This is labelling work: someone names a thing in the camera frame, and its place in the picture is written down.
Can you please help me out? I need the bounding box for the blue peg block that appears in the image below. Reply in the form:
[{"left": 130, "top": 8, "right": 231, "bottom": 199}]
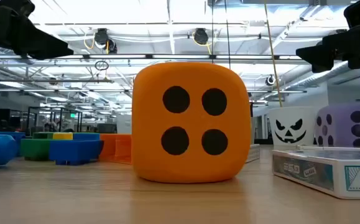
[{"left": 0, "top": 131, "right": 27, "bottom": 156}]

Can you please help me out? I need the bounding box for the black background frame rig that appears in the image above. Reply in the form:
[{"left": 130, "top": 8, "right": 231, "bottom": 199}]
[{"left": 27, "top": 106, "right": 83, "bottom": 133}]

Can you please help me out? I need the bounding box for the small green block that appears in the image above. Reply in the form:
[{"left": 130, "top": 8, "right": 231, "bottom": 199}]
[{"left": 20, "top": 138, "right": 52, "bottom": 162}]

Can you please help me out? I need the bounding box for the large orange peg block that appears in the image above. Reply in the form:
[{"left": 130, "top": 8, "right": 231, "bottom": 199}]
[{"left": 98, "top": 133, "right": 133, "bottom": 165}]

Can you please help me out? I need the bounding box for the yellow cable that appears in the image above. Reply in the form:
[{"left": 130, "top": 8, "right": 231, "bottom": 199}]
[{"left": 262, "top": 0, "right": 284, "bottom": 108}]

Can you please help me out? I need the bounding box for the purple foam die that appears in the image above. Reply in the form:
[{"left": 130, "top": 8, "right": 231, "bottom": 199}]
[{"left": 315, "top": 102, "right": 360, "bottom": 149}]

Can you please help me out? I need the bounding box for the orange foam die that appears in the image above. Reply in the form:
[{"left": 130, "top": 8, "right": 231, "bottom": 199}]
[{"left": 132, "top": 62, "right": 252, "bottom": 184}]

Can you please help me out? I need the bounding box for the dark blue block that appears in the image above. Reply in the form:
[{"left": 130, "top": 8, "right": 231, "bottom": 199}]
[{"left": 48, "top": 139, "right": 104, "bottom": 166}]

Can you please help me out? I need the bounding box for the blue patterned card deck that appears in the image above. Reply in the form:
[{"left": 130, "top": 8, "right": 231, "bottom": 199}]
[{"left": 272, "top": 148, "right": 360, "bottom": 200}]

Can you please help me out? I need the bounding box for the yellow block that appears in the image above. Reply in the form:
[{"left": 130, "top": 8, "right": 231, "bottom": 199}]
[{"left": 52, "top": 133, "right": 74, "bottom": 141}]

